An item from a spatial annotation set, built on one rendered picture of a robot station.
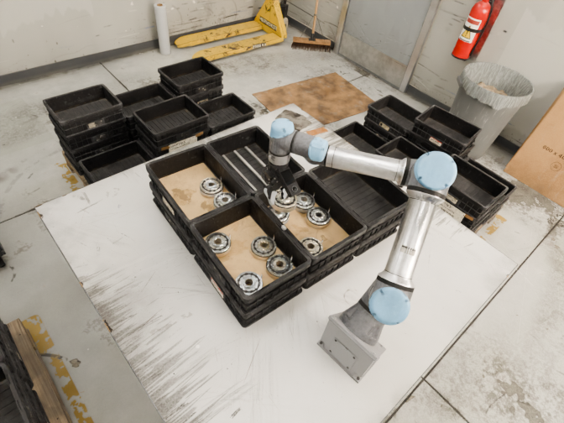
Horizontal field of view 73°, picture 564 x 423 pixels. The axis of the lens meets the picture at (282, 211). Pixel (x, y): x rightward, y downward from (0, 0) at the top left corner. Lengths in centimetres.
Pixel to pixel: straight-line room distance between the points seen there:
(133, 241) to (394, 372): 118
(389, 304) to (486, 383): 147
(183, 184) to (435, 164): 110
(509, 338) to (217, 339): 188
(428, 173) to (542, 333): 195
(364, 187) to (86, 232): 129
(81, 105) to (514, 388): 320
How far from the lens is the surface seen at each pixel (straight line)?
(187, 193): 177
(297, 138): 125
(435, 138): 297
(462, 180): 279
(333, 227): 169
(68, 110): 301
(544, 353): 290
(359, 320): 136
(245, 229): 162
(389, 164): 134
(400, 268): 121
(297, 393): 146
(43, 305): 259
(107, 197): 200
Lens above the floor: 209
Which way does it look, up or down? 48 degrees down
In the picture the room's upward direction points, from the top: 9 degrees clockwise
